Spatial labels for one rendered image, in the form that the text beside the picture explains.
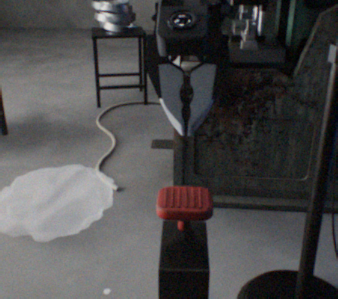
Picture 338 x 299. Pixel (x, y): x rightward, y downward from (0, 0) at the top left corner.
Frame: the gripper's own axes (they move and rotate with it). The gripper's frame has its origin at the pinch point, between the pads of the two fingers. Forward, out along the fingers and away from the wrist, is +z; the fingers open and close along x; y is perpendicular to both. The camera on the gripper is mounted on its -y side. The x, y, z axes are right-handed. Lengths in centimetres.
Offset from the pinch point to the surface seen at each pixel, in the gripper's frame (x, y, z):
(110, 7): 54, 251, 13
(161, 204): 2.9, -1.8, 9.4
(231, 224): -20, 100, 86
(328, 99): -35, 53, 14
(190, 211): -0.6, -2.8, 9.5
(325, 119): -35, 53, 19
